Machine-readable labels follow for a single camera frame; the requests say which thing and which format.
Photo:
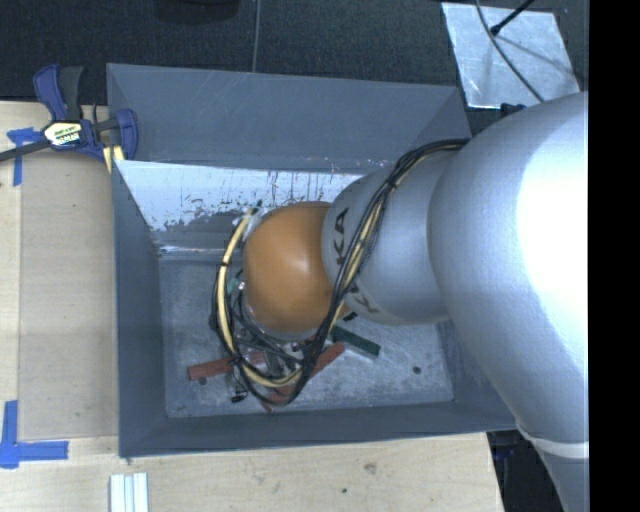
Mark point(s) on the grey metal bin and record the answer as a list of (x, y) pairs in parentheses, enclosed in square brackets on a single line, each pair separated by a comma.
[(260, 115)]

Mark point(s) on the dark green flat block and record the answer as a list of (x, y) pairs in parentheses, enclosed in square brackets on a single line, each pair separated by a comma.
[(361, 344)]

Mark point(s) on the pale wood flat board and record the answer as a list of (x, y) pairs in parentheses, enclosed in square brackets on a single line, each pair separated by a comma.
[(65, 300)]

